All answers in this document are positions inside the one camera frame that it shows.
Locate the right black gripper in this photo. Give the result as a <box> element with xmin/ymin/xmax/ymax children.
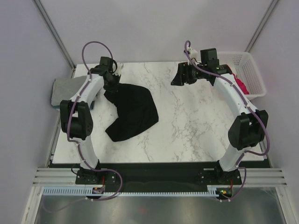
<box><xmin>171</xmin><ymin>62</ymin><xmax>206</xmax><ymax>86</ymax></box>

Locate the black t shirt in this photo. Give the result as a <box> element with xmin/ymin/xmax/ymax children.
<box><xmin>104</xmin><ymin>84</ymin><xmax>159</xmax><ymax>142</ymax></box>

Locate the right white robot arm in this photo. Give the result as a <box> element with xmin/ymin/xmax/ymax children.
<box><xmin>171</xmin><ymin>46</ymin><xmax>270</xmax><ymax>184</ymax></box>

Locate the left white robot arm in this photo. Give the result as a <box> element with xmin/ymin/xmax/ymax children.
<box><xmin>59</xmin><ymin>56</ymin><xmax>123</xmax><ymax>183</ymax></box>

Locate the blue folded t shirt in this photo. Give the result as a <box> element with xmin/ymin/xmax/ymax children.
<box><xmin>53</xmin><ymin>100</ymin><xmax>95</xmax><ymax>111</ymax></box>

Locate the grey folded t shirt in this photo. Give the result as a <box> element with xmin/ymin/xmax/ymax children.
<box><xmin>51</xmin><ymin>76</ymin><xmax>86</xmax><ymax>111</ymax></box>

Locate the white plastic basket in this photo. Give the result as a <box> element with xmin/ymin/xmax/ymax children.
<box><xmin>217</xmin><ymin>51</ymin><xmax>266</xmax><ymax>100</ymax></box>

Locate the pink t shirt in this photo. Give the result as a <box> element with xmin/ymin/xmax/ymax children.
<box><xmin>228</xmin><ymin>65</ymin><xmax>249</xmax><ymax>95</ymax></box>

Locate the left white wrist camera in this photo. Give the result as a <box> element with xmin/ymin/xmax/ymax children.
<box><xmin>113</xmin><ymin>63</ymin><xmax>124</xmax><ymax>77</ymax></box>

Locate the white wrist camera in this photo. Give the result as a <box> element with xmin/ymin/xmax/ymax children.
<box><xmin>187</xmin><ymin>48</ymin><xmax>199</xmax><ymax>58</ymax></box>
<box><xmin>113</xmin><ymin>63</ymin><xmax>124</xmax><ymax>77</ymax></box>

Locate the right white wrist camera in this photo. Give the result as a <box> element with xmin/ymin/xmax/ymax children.
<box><xmin>187</xmin><ymin>48</ymin><xmax>199</xmax><ymax>58</ymax></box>

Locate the left aluminium corner post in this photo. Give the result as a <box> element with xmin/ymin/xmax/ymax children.
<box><xmin>32</xmin><ymin>0</ymin><xmax>76</xmax><ymax>70</ymax></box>

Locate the aluminium corner post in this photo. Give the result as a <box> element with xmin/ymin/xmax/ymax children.
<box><xmin>245</xmin><ymin>0</ymin><xmax>281</xmax><ymax>53</ymax></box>
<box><xmin>32</xmin><ymin>0</ymin><xmax>76</xmax><ymax>70</ymax></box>

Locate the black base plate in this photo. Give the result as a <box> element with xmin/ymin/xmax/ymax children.
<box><xmin>75</xmin><ymin>162</ymin><xmax>242</xmax><ymax>193</ymax></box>

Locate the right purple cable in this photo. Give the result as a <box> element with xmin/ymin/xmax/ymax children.
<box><xmin>183</xmin><ymin>41</ymin><xmax>271</xmax><ymax>203</ymax></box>

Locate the right aluminium corner post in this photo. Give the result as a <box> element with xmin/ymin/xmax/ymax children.
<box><xmin>245</xmin><ymin>0</ymin><xmax>281</xmax><ymax>53</ymax></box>

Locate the white slotted cable duct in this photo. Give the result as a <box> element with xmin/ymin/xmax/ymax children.
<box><xmin>42</xmin><ymin>186</ymin><xmax>232</xmax><ymax>197</ymax></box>

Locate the aluminium frame rail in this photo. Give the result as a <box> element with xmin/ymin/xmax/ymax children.
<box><xmin>33</xmin><ymin>168</ymin><xmax>287</xmax><ymax>187</ymax></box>

